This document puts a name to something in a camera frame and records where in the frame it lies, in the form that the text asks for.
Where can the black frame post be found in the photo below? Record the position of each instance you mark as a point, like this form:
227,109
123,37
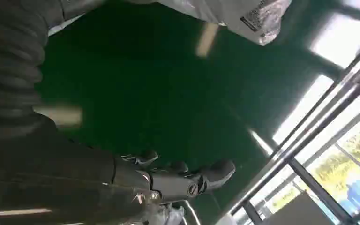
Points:
319,192

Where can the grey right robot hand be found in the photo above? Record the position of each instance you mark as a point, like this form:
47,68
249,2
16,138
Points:
59,183

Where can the right arm ribbed grey sleeve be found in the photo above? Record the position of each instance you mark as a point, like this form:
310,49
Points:
10,59

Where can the small crumpled grey parcel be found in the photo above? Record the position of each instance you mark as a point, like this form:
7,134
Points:
167,216

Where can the silver metal rail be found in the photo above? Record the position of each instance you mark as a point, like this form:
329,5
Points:
316,124

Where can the grey flat box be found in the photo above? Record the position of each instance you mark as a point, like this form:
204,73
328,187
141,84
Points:
298,211

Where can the beige tape strip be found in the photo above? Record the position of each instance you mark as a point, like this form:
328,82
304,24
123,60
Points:
62,115
207,38

